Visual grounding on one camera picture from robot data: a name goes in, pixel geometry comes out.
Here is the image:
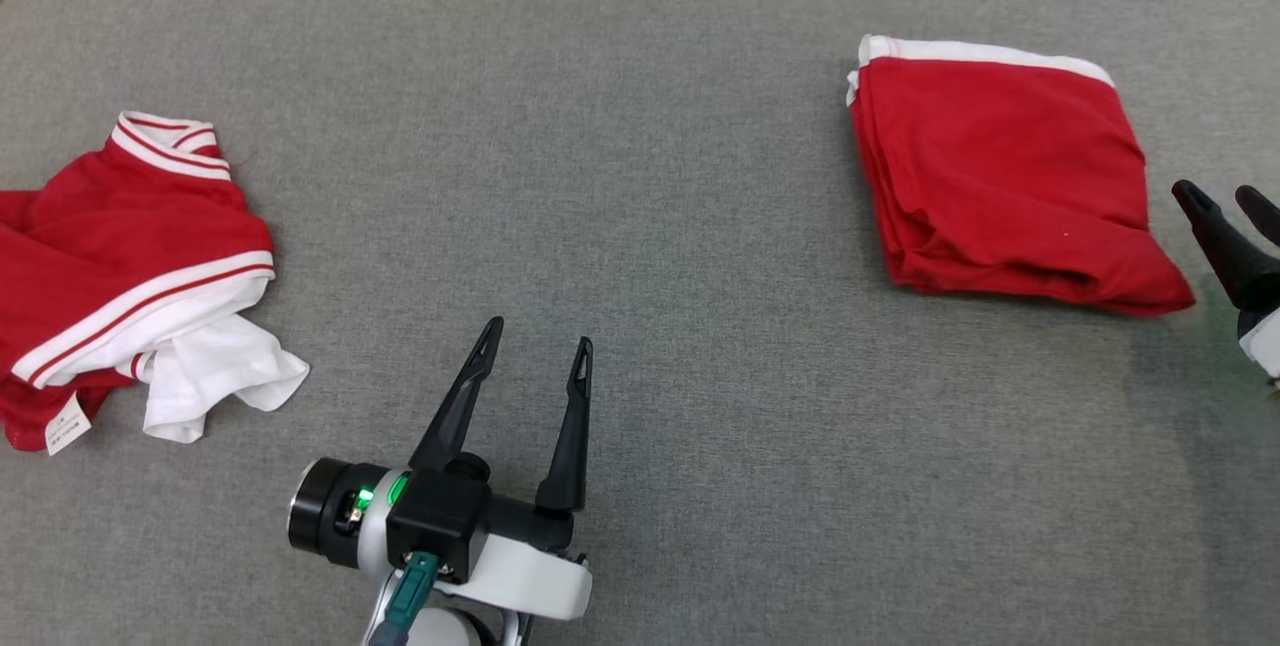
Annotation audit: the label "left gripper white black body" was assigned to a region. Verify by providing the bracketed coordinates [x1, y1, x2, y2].
[288, 458, 592, 623]

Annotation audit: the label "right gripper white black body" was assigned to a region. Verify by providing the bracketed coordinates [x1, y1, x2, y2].
[1238, 303, 1280, 383]

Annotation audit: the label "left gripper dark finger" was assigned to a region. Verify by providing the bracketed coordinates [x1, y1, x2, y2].
[535, 337, 594, 515]
[409, 317, 505, 473]

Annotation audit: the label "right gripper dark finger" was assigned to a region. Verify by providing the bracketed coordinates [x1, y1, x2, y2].
[1235, 184, 1280, 248]
[1172, 179, 1280, 313]

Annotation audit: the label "red white shorts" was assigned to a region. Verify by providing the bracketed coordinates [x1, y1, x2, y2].
[846, 34, 1197, 317]

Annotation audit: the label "red white striped shirt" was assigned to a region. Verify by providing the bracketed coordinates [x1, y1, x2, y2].
[0, 111, 311, 454]

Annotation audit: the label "left cable with teal connector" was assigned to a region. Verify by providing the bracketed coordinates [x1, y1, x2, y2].
[365, 551, 441, 646]

